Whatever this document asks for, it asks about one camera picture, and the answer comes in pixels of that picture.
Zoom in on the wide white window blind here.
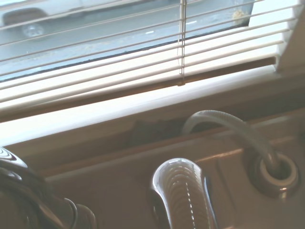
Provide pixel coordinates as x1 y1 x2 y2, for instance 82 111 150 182
0 0 297 113

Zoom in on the white blind cord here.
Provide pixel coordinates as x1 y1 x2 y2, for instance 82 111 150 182
176 0 187 86

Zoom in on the white sprayer hose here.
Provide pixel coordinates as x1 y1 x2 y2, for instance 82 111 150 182
183 109 278 173

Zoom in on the chrome sprayer hole ring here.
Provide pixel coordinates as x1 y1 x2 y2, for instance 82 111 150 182
249 152 299 200

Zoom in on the white pickup truck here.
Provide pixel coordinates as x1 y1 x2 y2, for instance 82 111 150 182
0 0 167 38

